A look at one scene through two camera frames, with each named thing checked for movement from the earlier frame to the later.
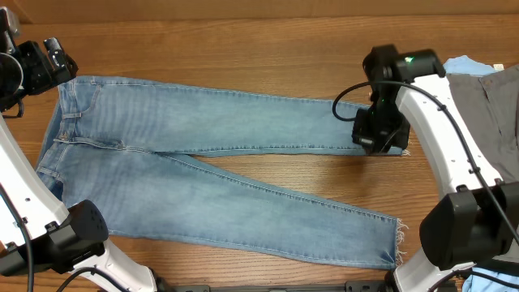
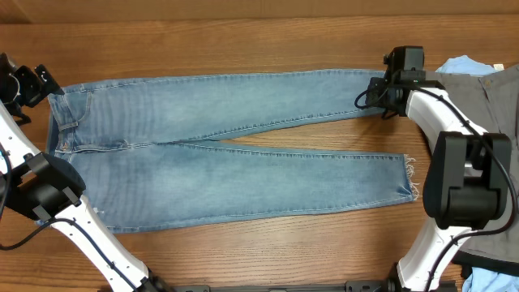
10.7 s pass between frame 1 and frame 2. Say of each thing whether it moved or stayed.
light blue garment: stayed
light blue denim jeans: moved
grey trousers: stayed
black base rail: stayed
